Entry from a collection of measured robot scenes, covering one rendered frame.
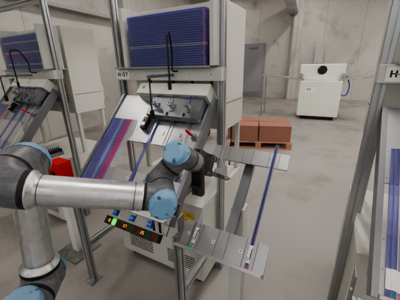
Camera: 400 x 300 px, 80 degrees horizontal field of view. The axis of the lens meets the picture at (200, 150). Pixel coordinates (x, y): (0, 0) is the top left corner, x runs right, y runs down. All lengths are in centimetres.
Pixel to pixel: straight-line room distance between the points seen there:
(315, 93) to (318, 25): 456
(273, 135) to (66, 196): 379
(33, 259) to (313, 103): 643
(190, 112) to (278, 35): 974
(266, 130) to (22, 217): 373
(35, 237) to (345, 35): 1068
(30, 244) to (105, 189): 36
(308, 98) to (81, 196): 639
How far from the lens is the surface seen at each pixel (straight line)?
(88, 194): 64
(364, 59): 1093
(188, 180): 118
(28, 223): 88
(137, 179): 131
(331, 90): 672
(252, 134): 415
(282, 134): 420
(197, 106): 129
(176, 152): 71
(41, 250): 94
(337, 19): 1089
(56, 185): 66
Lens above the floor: 139
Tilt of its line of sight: 20 degrees down
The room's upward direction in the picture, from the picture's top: 1 degrees counter-clockwise
